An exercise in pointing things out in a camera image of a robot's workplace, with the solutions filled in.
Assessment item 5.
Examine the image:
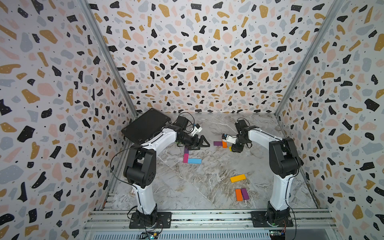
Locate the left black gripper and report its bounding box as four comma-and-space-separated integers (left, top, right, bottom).
178, 133, 210, 150

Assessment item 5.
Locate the magenta block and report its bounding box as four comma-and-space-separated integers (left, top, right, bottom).
183, 154, 189, 163

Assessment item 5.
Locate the light blue long block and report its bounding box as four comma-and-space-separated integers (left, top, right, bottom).
188, 159, 202, 164

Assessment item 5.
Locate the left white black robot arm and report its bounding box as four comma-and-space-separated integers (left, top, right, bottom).
124, 116, 210, 229

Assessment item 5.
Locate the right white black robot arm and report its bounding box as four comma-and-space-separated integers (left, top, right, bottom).
222, 118, 301, 227

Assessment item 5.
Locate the amber long block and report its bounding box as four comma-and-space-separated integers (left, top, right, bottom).
230, 174, 247, 183

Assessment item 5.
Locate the black flat case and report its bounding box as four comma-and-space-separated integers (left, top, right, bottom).
122, 108, 171, 145

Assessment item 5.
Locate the orange short block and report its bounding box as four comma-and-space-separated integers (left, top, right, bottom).
235, 189, 243, 202

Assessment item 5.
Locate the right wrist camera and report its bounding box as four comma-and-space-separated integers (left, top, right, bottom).
222, 134, 237, 144

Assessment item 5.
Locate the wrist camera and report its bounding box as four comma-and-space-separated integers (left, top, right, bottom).
191, 124, 203, 136
222, 134, 237, 144

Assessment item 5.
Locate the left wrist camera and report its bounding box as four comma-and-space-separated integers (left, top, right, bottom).
191, 124, 203, 136

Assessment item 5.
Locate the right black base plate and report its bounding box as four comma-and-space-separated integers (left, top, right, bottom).
251, 210, 294, 228

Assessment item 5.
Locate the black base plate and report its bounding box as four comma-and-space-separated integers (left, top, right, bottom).
129, 211, 172, 229
251, 210, 294, 228

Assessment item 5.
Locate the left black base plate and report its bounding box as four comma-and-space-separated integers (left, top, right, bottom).
129, 211, 172, 229

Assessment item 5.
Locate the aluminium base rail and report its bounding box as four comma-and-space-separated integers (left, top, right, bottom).
84, 209, 342, 240

